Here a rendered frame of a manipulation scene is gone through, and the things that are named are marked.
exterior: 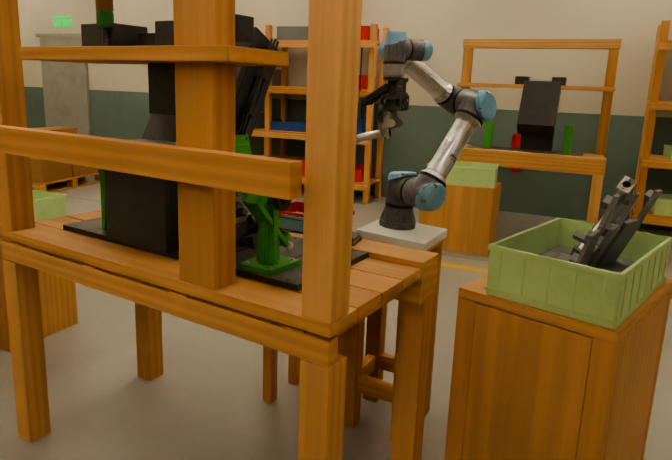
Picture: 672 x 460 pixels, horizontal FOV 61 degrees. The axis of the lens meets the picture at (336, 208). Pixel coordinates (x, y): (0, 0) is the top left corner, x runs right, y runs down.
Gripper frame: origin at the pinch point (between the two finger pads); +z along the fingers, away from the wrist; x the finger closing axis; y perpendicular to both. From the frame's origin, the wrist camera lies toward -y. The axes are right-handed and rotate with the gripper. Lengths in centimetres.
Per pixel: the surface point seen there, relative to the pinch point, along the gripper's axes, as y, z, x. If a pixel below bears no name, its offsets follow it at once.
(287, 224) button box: -33, 37, -14
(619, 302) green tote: 83, 42, -10
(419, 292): 25, 49, -19
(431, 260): 25.9, 40.1, -12.1
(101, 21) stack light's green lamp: -60, -33, -72
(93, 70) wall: -770, -28, 432
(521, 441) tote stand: 61, 97, -9
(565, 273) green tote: 68, 37, -9
